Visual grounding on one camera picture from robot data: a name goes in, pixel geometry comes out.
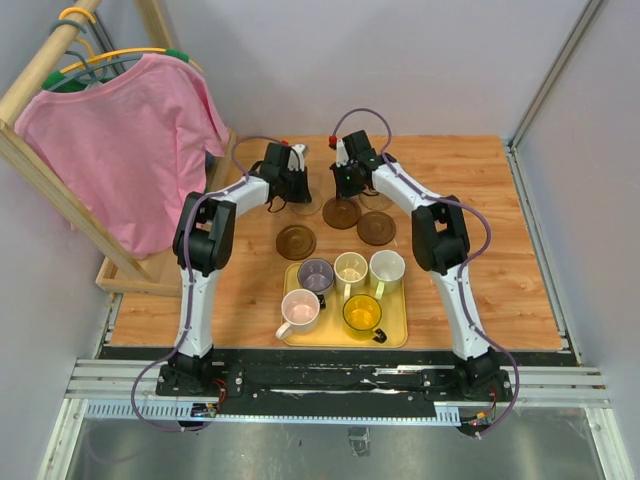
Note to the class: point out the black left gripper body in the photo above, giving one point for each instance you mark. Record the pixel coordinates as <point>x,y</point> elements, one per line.
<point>294,186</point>

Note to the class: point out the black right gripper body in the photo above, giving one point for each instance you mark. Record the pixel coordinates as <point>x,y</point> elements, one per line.
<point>347,184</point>

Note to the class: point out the woven rattan coaster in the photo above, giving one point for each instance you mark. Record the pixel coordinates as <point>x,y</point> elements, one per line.
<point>375,202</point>
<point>306,209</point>

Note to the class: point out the brown ceramic coaster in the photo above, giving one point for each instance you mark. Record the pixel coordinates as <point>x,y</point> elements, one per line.
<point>341,214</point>
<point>295,242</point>
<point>376,228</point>

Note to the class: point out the white green-handled mug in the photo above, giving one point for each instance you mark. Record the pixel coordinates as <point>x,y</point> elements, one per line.
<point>386,271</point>

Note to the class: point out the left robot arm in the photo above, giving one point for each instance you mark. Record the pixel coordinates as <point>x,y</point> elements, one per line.
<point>203,245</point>

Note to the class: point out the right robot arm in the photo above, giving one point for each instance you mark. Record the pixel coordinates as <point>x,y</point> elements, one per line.
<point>440,245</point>

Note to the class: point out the purple glass mug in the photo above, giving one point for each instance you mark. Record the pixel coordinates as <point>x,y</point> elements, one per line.
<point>316,275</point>

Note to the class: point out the cream ceramic mug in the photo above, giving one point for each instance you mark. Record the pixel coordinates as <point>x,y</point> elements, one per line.
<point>351,272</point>

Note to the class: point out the pink ceramic mug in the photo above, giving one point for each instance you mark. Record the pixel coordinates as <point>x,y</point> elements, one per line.
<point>300,311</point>

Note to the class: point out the yellow glass mug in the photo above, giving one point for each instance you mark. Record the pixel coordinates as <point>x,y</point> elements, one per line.
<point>362,316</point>

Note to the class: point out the pink t-shirt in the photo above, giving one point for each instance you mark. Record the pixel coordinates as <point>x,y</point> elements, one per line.
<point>132,149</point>

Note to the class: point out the grey-blue clothes hanger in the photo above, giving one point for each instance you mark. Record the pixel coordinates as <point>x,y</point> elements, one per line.
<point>91,72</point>

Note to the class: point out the yellow clothes hanger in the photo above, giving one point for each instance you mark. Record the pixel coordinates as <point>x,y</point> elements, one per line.
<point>152,14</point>

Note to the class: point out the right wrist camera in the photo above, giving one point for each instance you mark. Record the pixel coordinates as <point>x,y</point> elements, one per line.
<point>341,155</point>

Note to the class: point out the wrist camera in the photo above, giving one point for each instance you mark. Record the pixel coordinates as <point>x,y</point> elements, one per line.
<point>341,155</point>
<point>297,157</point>

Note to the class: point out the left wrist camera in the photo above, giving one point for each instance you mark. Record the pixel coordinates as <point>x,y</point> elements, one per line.
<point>297,157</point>

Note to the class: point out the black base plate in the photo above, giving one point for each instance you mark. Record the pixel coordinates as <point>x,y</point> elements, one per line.
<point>359,383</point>

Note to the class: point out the grey slotted cable duct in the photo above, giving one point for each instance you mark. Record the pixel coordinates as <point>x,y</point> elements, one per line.
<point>185,411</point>

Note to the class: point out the aluminium corner post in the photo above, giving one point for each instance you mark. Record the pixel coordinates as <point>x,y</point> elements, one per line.
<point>578,33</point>

